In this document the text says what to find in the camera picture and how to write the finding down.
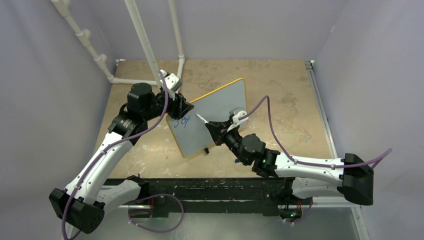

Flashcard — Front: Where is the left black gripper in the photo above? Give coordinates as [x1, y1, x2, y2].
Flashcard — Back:
[142, 89, 193, 121]

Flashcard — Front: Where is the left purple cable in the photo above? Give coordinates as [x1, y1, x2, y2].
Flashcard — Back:
[61, 71, 170, 240]

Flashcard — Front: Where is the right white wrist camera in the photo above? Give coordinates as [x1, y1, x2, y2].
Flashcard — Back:
[226, 107, 249, 132]

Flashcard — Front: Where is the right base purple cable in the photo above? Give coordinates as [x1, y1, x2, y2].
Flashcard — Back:
[281, 198, 315, 226]

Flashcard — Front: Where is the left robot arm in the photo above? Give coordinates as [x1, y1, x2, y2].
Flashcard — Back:
[49, 83, 194, 239]

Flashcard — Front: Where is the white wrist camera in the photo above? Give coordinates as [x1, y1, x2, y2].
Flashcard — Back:
[226, 107, 249, 132]
[158, 69, 183, 100]

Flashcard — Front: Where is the white PVC pipe frame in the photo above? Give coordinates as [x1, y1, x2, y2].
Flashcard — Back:
[51, 0, 186, 86]

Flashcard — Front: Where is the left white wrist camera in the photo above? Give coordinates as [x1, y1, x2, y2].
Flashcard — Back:
[158, 69, 183, 100]

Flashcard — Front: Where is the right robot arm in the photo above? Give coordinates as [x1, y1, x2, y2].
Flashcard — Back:
[205, 121, 374, 206]

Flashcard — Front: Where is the aluminium table frame rail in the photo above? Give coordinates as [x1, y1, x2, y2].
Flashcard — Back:
[305, 60, 370, 240]

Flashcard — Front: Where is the yellow framed whiteboard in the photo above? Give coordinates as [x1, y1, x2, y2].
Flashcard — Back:
[166, 78, 248, 159]

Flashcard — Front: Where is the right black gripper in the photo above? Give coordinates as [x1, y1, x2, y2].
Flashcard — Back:
[206, 119, 249, 166]

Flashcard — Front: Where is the whiteboard marker pen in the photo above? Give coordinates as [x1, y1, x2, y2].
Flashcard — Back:
[196, 113, 208, 124]

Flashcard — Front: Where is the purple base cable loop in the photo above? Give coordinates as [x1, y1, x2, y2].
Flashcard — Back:
[127, 193, 185, 233]

